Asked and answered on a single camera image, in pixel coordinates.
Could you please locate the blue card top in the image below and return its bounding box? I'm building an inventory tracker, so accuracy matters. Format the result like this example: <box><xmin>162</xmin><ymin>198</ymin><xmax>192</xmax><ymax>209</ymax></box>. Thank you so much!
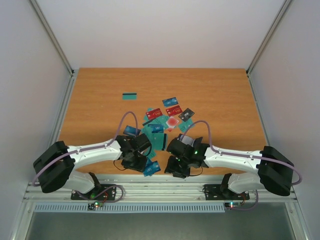
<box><xmin>162</xmin><ymin>97</ymin><xmax>179</xmax><ymax>108</ymax></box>

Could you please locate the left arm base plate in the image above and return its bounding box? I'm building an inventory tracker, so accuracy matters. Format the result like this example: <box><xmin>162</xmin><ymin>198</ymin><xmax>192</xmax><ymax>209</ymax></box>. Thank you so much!
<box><xmin>70</xmin><ymin>184</ymin><xmax>117</xmax><ymax>201</ymax></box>

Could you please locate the red VIP card left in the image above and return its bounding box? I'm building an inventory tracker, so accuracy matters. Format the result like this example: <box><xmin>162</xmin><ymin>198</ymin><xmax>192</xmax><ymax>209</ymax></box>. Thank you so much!
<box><xmin>145</xmin><ymin>108</ymin><xmax>163</xmax><ymax>120</ymax></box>

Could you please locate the green card right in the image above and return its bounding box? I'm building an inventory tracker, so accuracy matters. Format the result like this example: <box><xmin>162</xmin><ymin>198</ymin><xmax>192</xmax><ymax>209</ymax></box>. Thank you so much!
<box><xmin>178</xmin><ymin>118</ymin><xmax>194</xmax><ymax>133</ymax></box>

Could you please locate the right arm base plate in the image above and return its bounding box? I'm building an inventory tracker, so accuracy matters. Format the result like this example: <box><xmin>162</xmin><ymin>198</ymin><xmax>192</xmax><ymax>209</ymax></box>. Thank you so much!
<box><xmin>202</xmin><ymin>184</ymin><xmax>250</xmax><ymax>201</ymax></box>

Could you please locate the grey slotted cable duct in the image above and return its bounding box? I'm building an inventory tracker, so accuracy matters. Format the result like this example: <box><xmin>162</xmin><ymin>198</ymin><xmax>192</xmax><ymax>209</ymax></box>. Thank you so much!
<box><xmin>34</xmin><ymin>202</ymin><xmax>225</xmax><ymax>214</ymax></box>

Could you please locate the red VIP card right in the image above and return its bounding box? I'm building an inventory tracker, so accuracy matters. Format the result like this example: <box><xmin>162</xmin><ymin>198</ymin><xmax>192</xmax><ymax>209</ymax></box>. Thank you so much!
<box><xmin>165</xmin><ymin>105</ymin><xmax>183</xmax><ymax>117</ymax></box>

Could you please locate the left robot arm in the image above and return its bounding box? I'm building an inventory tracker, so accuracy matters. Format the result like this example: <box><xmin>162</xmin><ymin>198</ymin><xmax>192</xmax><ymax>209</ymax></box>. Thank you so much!
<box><xmin>32</xmin><ymin>133</ymin><xmax>152</xmax><ymax>199</ymax></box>

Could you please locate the red vip card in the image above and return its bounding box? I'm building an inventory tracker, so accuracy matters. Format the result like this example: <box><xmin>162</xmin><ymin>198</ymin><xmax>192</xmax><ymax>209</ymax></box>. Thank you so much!
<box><xmin>145</xmin><ymin>108</ymin><xmax>163</xmax><ymax>120</ymax></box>
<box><xmin>165</xmin><ymin>105</ymin><xmax>183</xmax><ymax>117</ymax></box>

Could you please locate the blue card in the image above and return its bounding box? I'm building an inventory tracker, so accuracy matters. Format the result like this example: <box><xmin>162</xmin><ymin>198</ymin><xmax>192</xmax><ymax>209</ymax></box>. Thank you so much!
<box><xmin>143</xmin><ymin>157</ymin><xmax>161</xmax><ymax>177</ymax></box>
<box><xmin>148</xmin><ymin>124</ymin><xmax>164</xmax><ymax>134</ymax></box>
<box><xmin>123</xmin><ymin>125</ymin><xmax>141</xmax><ymax>137</ymax></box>
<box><xmin>162</xmin><ymin>97</ymin><xmax>179</xmax><ymax>108</ymax></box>

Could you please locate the blue card bottom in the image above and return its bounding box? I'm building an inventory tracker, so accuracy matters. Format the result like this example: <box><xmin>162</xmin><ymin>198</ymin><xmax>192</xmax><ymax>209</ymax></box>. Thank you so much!
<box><xmin>143</xmin><ymin>157</ymin><xmax>161</xmax><ymax>177</ymax></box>

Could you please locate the blue card centre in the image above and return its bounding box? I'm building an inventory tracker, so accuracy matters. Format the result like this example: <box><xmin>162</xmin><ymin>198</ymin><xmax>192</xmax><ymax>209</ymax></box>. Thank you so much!
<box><xmin>148</xmin><ymin>124</ymin><xmax>164</xmax><ymax>134</ymax></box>

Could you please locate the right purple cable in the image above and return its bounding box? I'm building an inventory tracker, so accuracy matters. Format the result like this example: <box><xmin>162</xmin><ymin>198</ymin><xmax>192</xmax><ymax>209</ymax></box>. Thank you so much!
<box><xmin>181</xmin><ymin>120</ymin><xmax>303</xmax><ymax>212</ymax></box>

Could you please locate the blue card left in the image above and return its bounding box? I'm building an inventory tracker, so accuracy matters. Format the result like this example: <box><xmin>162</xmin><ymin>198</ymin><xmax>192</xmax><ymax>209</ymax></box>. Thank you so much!
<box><xmin>123</xmin><ymin>125</ymin><xmax>141</xmax><ymax>137</ymax></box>

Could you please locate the black card right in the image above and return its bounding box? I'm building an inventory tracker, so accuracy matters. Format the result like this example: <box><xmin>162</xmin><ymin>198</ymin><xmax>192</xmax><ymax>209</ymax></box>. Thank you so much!
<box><xmin>178</xmin><ymin>108</ymin><xmax>195</xmax><ymax>122</ymax></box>

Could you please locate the lone green card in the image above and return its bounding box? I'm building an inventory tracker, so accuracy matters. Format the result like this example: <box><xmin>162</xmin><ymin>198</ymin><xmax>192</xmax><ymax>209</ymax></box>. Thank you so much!
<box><xmin>122</xmin><ymin>92</ymin><xmax>137</xmax><ymax>101</ymax></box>

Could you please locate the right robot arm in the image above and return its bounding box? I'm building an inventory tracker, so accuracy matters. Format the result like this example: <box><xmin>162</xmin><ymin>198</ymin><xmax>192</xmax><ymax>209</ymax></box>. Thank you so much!
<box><xmin>164</xmin><ymin>134</ymin><xmax>294</xmax><ymax>199</ymax></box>

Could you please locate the green card with stripe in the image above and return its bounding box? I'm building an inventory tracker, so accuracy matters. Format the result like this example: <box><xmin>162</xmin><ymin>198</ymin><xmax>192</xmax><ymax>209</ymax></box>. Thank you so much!
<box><xmin>150</xmin><ymin>133</ymin><xmax>168</xmax><ymax>151</ymax></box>

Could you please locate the white red card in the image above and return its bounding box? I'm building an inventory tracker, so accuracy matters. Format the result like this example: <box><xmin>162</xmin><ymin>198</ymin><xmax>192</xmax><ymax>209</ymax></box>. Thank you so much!
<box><xmin>166</xmin><ymin>116</ymin><xmax>179</xmax><ymax>132</ymax></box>

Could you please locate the navy blue card holder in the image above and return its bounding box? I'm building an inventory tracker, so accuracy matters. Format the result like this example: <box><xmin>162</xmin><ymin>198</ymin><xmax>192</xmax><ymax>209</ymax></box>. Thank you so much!
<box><xmin>180</xmin><ymin>135</ymin><xmax>195</xmax><ymax>146</ymax></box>

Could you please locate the green card centre left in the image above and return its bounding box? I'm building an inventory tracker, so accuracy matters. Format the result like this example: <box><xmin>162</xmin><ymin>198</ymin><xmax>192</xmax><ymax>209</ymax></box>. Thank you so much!
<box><xmin>141</xmin><ymin>126</ymin><xmax>153</xmax><ymax>138</ymax></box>

